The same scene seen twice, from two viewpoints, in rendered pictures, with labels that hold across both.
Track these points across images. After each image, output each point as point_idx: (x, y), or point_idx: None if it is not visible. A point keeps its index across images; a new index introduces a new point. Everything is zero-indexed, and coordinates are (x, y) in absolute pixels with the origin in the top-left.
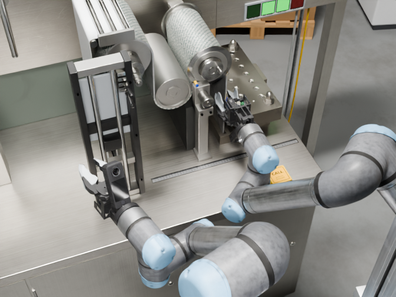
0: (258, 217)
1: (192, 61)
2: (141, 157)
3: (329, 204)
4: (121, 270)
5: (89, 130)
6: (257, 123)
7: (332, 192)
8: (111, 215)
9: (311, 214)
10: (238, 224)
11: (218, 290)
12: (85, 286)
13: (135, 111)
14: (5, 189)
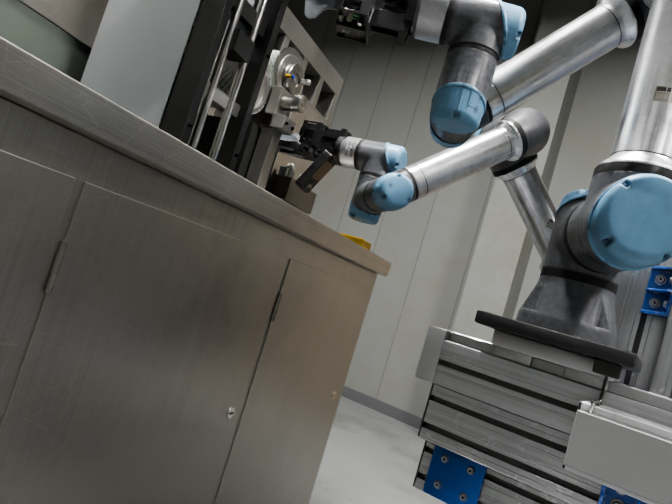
0: (338, 299)
1: (283, 54)
2: (253, 107)
3: (530, 138)
4: (206, 306)
5: None
6: (298, 202)
7: (533, 121)
8: (373, 17)
9: (357, 338)
10: (324, 297)
11: None
12: (144, 317)
13: (283, 12)
14: None
